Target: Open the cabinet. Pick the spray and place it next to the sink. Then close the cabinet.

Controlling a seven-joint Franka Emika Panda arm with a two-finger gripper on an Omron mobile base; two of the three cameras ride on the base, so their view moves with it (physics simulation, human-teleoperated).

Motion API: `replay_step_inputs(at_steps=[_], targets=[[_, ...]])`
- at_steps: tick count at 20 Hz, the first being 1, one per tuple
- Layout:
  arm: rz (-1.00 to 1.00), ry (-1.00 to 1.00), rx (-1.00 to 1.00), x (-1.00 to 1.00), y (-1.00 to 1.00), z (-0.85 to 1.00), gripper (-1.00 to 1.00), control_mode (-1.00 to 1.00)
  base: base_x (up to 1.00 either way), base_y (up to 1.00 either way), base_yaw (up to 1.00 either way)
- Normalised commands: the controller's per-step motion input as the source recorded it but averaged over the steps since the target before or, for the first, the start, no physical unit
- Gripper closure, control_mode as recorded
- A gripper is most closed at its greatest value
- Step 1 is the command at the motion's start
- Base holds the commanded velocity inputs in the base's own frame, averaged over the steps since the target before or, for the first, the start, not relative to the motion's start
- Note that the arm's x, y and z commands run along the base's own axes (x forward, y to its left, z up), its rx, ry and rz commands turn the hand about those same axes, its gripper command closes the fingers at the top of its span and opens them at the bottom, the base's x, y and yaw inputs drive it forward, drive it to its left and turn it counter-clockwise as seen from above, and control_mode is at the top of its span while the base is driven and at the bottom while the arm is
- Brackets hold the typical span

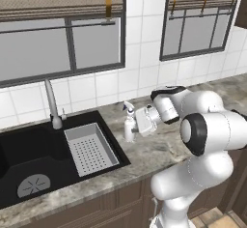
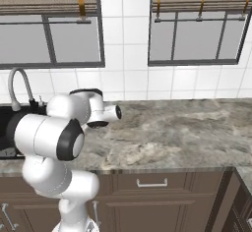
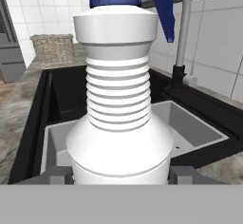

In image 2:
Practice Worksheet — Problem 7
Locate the brown cabinet door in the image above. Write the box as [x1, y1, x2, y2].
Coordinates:
[88, 198, 205, 232]
[0, 202, 63, 232]

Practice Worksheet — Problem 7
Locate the black sink basin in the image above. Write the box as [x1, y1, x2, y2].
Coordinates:
[0, 103, 48, 160]

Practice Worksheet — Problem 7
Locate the silver cabinet door handle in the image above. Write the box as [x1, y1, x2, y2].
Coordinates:
[92, 200, 101, 228]
[0, 203, 20, 232]

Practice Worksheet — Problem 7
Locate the grey framed window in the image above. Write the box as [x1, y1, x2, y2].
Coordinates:
[148, 9, 252, 68]
[0, 12, 106, 71]

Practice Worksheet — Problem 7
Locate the silver drawer handle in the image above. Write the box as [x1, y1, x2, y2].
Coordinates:
[136, 177, 169, 189]

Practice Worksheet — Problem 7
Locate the brown drawer front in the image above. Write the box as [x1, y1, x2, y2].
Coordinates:
[112, 172, 194, 195]

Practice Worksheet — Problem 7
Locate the grey curved tap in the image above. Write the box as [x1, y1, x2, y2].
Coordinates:
[7, 67, 46, 113]

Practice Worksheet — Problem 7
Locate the brown corner cabinet run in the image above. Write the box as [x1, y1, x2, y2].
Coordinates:
[206, 167, 252, 232]

